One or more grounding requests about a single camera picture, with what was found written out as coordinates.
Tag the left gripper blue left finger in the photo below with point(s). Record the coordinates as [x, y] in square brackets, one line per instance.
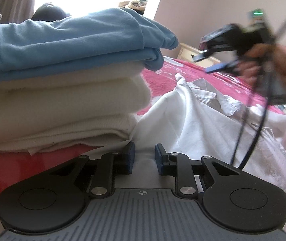
[120, 162]

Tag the person right hand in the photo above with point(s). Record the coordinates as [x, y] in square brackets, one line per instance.
[250, 69]

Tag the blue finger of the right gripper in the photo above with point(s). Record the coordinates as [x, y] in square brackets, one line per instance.
[220, 67]
[201, 56]

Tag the folded cream garments stack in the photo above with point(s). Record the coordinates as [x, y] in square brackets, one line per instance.
[97, 107]

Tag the folded light blue garment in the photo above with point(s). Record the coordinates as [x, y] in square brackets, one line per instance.
[37, 48]

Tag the dark purple bag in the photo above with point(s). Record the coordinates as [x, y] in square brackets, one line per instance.
[49, 13]

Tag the pink floral bed blanket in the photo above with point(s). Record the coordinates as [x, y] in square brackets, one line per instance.
[16, 166]

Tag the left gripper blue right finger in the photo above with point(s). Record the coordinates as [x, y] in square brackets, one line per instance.
[169, 164]

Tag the cream wooden nightstand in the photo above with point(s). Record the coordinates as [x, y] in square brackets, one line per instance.
[187, 53]

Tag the white button shirt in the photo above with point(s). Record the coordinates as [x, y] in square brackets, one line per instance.
[198, 120]

